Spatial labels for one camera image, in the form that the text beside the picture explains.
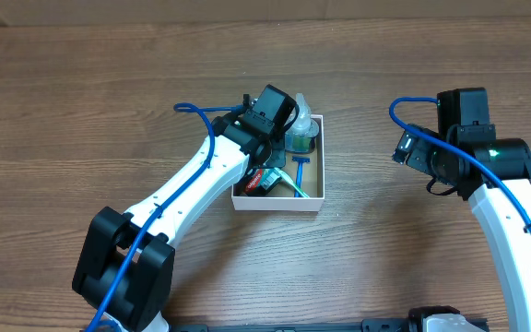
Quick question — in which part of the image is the clear pump bottle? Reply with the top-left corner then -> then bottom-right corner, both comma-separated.
285,93 -> 320,154

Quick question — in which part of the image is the blue razor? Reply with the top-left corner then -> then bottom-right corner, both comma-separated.
292,156 -> 310,189

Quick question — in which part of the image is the green white soap packet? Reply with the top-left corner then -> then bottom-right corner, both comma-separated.
260,168 -> 282,195

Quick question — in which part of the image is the green white toothbrush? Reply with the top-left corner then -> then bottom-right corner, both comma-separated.
274,168 -> 310,198

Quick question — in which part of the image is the teal toothpaste tube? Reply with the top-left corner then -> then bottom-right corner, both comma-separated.
243,169 -> 264,196

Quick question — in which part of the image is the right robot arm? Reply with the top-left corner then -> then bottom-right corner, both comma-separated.
393,88 -> 531,331

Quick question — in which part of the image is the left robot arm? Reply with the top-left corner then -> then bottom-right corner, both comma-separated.
72,85 -> 300,331

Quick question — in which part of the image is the white cardboard box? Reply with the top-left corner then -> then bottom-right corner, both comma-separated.
230,114 -> 325,212

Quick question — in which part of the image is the right blue cable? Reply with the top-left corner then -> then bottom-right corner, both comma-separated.
388,96 -> 531,319

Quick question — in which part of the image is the blue cable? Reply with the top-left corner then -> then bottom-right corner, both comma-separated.
388,96 -> 531,319
83,101 -> 248,332

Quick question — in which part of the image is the left blue cable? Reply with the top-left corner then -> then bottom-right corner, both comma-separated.
83,101 -> 248,332

